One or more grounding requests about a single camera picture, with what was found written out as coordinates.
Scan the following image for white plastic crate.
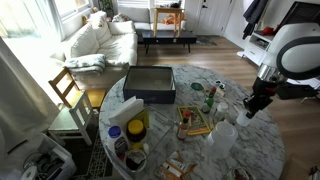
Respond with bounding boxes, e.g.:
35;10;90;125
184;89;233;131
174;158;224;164
0;133;78;180

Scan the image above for open dark glass jar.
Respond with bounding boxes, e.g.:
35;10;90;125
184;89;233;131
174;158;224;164
124;148;148;173

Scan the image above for tall wooden stool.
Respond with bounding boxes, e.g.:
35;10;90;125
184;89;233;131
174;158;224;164
153;7;185;38

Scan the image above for small clear measuring cup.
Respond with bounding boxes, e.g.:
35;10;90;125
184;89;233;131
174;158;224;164
235;109;253;128

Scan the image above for white tape roll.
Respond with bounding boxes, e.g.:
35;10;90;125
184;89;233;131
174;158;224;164
21;165;38;180

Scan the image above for yellow packet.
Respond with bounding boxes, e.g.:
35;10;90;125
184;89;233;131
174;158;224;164
133;108;151;130

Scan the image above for white sofa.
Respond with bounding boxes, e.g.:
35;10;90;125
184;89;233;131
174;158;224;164
51;11;139;89

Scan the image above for dark hanging jacket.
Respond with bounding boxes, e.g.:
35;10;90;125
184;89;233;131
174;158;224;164
242;0;269;40

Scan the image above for grey doormat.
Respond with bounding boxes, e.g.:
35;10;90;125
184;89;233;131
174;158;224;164
196;34;218;47

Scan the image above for hot sauce bottle red cap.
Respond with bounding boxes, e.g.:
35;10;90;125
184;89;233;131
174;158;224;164
176;109;192;140

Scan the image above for dark jar yellow lid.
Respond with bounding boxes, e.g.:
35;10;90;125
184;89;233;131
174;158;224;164
126;119;148;144

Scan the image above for white pill bottle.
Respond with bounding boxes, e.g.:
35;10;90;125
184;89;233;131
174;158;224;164
213;101;230;123

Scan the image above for dark patterned rug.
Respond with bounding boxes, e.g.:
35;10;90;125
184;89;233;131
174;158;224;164
71;128;114;179

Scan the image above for floral patterned pillow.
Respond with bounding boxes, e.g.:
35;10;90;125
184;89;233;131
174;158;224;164
111;13;133;24

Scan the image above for orange snack bag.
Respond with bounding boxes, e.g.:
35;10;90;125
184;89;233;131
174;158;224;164
154;153;198;180

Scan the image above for small white chair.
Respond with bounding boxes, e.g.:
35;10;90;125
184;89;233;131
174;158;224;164
47;91;94;147

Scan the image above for black coffee table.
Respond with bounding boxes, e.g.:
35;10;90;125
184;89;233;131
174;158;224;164
141;30;198;55

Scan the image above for white jar blue lid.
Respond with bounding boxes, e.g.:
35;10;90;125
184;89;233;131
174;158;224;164
107;125;130;158

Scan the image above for white napkin stack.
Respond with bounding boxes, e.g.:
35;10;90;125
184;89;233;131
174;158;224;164
108;96;146;129

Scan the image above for white curtain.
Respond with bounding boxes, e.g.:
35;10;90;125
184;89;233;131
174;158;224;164
0;36;61;158

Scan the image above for green bottle red cap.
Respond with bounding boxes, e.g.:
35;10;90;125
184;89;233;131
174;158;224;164
201;86;218;115

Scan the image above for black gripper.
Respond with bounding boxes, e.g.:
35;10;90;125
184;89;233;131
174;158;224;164
242;76;278;120

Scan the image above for red object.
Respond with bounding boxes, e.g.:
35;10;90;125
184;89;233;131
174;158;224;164
261;26;276;36

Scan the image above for white loveseat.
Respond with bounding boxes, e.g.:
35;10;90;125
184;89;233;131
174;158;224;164
117;6;188;33

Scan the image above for orange toy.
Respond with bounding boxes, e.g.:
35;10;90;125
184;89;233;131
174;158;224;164
163;13;186;26

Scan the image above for large clear plastic cup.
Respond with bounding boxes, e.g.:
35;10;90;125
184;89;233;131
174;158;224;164
203;120;239;160

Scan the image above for cream patterned pillow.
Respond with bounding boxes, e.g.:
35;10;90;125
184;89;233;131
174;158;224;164
87;10;108;28

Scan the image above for brown wooden chair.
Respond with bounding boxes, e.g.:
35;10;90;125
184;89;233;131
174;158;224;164
48;66;108;109

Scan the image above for dark blue cardboard box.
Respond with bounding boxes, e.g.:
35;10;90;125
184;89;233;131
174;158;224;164
122;65;177;104

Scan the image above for white door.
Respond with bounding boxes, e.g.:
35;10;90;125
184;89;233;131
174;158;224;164
194;0;236;36

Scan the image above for grey folded blanket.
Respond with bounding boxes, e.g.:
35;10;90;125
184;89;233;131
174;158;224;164
64;53;107;75

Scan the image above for green round lid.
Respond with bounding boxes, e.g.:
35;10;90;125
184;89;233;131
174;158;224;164
190;82;205;92

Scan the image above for white TV stand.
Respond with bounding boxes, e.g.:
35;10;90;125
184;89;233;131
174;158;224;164
237;31;278;68

